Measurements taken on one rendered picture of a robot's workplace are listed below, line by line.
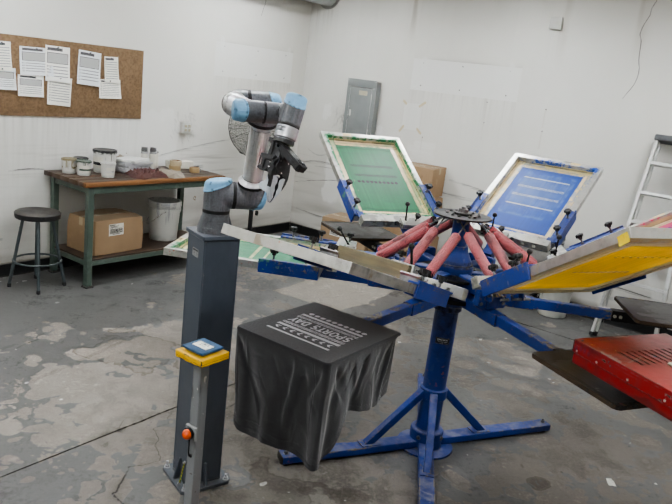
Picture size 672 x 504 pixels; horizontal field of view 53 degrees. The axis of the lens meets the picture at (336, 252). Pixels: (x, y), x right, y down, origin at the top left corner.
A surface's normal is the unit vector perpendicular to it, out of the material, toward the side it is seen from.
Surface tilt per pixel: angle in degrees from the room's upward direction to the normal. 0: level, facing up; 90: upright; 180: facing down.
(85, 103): 90
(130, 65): 90
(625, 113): 90
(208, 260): 90
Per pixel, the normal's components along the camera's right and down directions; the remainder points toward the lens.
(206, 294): 0.57, 0.27
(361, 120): -0.59, 0.13
